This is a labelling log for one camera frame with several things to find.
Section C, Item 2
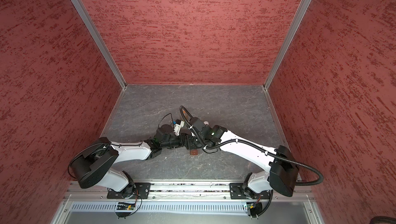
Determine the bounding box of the red weekly pill organizer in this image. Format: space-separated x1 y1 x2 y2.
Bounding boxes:
189 149 199 156

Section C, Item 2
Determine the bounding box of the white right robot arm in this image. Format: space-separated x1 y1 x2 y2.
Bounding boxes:
189 125 299 197

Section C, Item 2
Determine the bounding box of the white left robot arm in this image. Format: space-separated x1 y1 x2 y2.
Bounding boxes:
68 124 192 192

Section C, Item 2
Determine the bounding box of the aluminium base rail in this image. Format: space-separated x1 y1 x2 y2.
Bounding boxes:
63 180 313 201

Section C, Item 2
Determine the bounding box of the white slotted cable duct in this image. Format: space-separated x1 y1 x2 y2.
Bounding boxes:
70 201 247 215

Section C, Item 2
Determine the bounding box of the black corrugated cable conduit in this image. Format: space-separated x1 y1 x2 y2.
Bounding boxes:
179 105 324 186

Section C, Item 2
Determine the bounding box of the aluminium corner post left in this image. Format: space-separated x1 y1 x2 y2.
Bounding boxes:
71 0 127 91

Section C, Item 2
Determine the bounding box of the aluminium corner post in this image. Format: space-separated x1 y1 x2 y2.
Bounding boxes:
263 0 312 91
71 0 127 91

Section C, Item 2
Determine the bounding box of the aluminium corner post right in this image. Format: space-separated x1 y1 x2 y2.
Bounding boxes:
263 0 312 91

